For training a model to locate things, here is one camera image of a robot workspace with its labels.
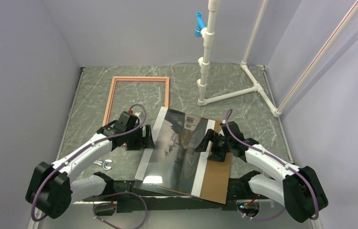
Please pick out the white PVC pipe stand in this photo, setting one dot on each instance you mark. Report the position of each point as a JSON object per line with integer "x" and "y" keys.
{"x": 204, "y": 61}

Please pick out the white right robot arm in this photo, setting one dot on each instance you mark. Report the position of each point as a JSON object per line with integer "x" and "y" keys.
{"x": 297, "y": 189}

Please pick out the blue pipe fitting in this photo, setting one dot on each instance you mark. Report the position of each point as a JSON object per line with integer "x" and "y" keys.
{"x": 200, "y": 29}

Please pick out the red wooden picture frame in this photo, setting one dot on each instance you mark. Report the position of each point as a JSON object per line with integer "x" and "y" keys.
{"x": 136, "y": 107}

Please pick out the brown cardboard backing board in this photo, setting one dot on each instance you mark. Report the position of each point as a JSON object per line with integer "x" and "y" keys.
{"x": 213, "y": 177}

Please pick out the silver open-end wrench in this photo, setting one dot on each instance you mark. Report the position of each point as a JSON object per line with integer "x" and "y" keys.
{"x": 104, "y": 164}

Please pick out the glossy photo with white borders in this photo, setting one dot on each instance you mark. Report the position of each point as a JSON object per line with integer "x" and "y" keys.
{"x": 155, "y": 163}

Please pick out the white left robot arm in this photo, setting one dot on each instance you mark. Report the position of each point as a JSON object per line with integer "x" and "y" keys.
{"x": 54, "y": 186}

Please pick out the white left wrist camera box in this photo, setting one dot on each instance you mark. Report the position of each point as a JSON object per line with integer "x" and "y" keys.
{"x": 139, "y": 114}

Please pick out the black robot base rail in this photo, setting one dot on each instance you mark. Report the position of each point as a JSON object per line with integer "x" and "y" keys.
{"x": 127, "y": 196}

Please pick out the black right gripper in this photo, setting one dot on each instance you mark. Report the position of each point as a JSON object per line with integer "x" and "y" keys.
{"x": 216, "y": 155}

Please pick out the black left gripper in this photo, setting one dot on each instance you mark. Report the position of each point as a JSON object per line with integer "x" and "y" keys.
{"x": 144, "y": 141}

